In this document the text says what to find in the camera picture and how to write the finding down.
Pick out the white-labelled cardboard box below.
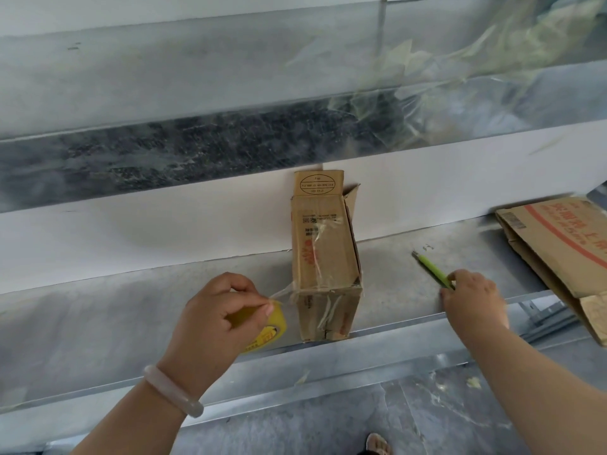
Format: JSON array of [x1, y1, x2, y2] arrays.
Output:
[[290, 169, 364, 343]]

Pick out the green utility knife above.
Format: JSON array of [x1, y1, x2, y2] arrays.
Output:
[[411, 250, 455, 291]]

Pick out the person's right hand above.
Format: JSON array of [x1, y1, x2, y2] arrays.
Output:
[[438, 269, 511, 349]]

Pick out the yellow tape roll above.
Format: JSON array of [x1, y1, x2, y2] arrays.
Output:
[[227, 279, 304, 355]]

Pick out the red-lettered cardboard box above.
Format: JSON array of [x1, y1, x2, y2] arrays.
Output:
[[495, 196, 607, 346]]

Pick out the beige sandal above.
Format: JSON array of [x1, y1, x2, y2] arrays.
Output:
[[365, 432, 392, 455]]

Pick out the person's left hand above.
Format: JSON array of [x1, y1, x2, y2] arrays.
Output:
[[156, 272, 275, 401]]

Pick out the pile of clear tape scraps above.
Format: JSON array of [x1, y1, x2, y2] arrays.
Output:
[[284, 0, 607, 143]]

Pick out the white bangle bracelet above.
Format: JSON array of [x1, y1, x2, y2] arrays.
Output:
[[143, 364, 205, 418]]

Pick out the person's right forearm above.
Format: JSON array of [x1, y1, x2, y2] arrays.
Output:
[[462, 324, 607, 455]]

